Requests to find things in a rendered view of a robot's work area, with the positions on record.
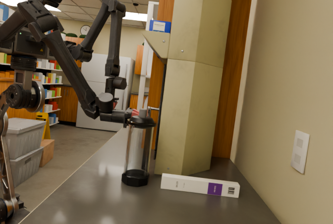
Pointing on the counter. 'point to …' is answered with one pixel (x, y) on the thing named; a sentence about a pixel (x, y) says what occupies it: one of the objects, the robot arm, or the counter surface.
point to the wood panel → (223, 133)
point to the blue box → (164, 27)
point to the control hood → (158, 43)
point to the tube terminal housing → (192, 80)
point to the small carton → (158, 27)
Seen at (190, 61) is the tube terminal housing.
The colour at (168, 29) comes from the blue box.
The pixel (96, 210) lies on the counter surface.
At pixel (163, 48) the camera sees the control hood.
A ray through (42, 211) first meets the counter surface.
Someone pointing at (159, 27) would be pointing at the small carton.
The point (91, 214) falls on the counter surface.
